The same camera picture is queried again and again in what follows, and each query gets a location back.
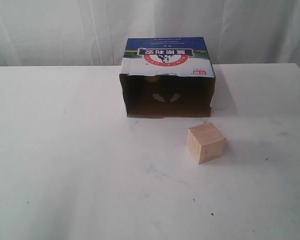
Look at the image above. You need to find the yellow ball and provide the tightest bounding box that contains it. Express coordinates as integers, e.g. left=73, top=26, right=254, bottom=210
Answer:
left=145, top=76, right=160, bottom=83

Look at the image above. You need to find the blue white cardboard box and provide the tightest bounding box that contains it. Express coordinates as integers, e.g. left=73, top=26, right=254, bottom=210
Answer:
left=119, top=36, right=216, bottom=118

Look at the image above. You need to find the wooden cube block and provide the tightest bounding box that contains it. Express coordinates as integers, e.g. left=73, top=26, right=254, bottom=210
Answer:
left=186, top=122, right=226, bottom=165

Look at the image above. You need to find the white curtain backdrop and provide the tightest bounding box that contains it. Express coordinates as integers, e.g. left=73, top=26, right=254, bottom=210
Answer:
left=0, top=0, right=300, bottom=67

